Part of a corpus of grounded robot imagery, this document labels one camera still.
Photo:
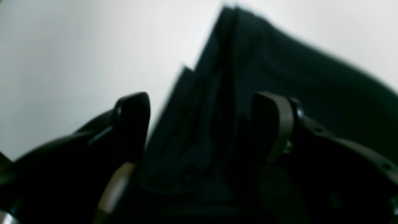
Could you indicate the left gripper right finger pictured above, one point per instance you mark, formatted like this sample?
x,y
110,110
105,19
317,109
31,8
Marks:
x,y
341,181

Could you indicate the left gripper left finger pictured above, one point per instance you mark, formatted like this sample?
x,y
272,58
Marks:
x,y
62,181

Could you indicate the black T-shirt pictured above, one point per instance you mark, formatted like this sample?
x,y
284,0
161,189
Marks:
x,y
200,166

